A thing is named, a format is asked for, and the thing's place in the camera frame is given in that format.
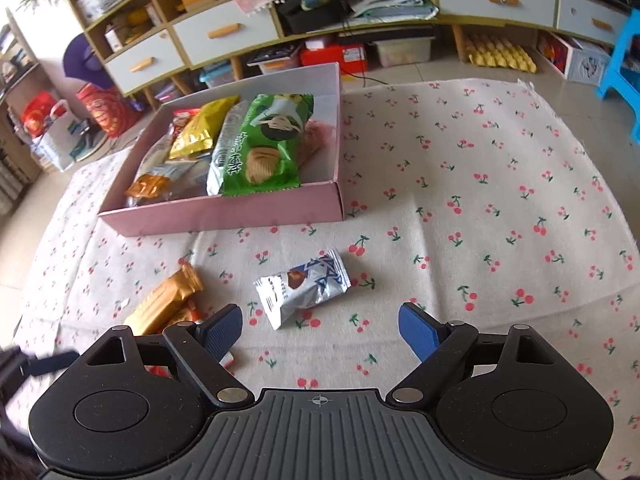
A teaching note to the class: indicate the blue plastic stool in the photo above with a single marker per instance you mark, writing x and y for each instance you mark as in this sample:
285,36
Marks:
621,79

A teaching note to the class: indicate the small red candy pack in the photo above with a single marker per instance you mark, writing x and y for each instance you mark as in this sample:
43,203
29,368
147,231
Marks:
180,118

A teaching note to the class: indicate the black storage bag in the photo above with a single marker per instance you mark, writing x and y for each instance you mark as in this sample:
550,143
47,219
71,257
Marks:
312,7

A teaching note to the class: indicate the yellow egg tray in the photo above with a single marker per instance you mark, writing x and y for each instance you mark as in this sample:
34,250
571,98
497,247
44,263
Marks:
498,51

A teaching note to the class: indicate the pink floral snack pack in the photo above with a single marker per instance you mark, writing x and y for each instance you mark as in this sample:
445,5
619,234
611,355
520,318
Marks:
317,135

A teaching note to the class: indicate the orange silver snack pack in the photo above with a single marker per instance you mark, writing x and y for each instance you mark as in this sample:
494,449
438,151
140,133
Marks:
158,180

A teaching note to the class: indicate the long silver-green snack pack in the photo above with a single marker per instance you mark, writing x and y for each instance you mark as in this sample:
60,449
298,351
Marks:
228,132

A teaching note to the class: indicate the yellow snack bag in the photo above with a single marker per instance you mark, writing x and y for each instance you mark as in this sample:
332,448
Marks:
201,133

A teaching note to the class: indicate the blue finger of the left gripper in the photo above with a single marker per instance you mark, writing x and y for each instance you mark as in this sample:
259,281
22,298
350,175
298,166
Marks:
36,367

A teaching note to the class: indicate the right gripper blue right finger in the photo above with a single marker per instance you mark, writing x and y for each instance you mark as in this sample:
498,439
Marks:
423,333

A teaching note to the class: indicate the wooden tv cabinet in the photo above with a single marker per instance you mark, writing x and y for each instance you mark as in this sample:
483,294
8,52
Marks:
140,42

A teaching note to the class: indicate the pink cardboard box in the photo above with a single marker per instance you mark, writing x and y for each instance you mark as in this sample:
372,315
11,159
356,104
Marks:
317,199

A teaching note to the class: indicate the red gift bag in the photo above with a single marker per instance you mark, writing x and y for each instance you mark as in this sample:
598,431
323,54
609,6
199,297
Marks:
41,112

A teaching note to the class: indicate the red round gift box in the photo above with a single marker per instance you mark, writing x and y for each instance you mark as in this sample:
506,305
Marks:
113,113

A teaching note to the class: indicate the clear plastic storage bin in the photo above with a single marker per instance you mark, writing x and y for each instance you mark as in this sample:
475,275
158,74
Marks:
404,51

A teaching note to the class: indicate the green chips snack bag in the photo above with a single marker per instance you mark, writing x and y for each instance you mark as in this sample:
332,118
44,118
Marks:
263,156

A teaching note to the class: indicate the blue silver chocolate pack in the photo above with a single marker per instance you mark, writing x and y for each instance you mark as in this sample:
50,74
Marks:
303,287

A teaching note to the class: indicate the white patterned toy box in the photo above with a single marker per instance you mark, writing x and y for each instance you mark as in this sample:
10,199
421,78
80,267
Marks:
575,59

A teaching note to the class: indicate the purple plush toy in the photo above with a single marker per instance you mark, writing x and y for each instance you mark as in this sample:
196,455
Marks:
80,62

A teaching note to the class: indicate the gold wafer bar pack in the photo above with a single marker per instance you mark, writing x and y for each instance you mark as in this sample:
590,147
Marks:
155,311

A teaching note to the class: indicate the white shopping bag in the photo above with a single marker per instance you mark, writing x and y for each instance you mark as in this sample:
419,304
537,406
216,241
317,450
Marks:
66,138

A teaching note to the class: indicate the cherry print floor cloth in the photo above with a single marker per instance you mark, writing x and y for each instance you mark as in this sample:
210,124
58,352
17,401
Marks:
470,198

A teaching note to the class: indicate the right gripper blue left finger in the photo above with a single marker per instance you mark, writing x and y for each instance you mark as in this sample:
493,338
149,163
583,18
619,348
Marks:
218,333

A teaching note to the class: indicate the red shoe box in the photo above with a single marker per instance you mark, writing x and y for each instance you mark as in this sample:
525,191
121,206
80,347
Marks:
351,59

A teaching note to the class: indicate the white rice cracker pack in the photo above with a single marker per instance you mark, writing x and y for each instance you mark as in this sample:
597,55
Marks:
156,155

